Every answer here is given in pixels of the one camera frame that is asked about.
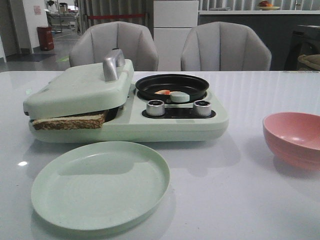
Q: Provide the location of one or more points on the pink shrimp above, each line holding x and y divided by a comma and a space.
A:
163, 92

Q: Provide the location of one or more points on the white bread slice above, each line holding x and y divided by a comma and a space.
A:
91, 120

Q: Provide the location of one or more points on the breakfast maker hinged lid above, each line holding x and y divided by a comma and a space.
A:
81, 89

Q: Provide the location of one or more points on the pink plastic bowl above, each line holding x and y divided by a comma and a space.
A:
294, 137

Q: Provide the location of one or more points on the mint green breakfast maker base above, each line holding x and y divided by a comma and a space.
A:
129, 124

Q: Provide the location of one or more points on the left silver control knob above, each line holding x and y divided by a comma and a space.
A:
155, 108

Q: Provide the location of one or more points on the silver control knob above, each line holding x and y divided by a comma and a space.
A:
202, 108
155, 108

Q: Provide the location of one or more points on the black round frying pan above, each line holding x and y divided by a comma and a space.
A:
194, 87

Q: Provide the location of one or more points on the right silver control knob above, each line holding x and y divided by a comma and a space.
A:
202, 108

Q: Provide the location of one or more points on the mint green round plate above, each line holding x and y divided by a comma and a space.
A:
101, 186

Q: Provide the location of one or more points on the right grey upholstered chair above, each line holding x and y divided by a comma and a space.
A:
224, 46

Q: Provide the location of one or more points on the grey upholstered chair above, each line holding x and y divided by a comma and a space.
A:
224, 46
134, 40

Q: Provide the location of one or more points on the left grey upholstered chair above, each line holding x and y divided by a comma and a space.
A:
134, 40

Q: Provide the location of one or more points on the white cabinet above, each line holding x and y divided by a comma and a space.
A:
172, 22

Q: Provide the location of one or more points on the red barrier tape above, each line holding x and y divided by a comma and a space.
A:
112, 17

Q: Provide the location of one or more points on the red bin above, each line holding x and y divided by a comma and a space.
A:
45, 38

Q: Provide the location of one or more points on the grey counter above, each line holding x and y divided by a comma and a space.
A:
274, 27

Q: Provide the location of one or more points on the fruit plate on counter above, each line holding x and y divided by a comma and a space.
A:
265, 5

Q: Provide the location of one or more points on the beige cushion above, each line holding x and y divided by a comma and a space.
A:
309, 62

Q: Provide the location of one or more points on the dark appliance at right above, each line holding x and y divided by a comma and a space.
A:
305, 40

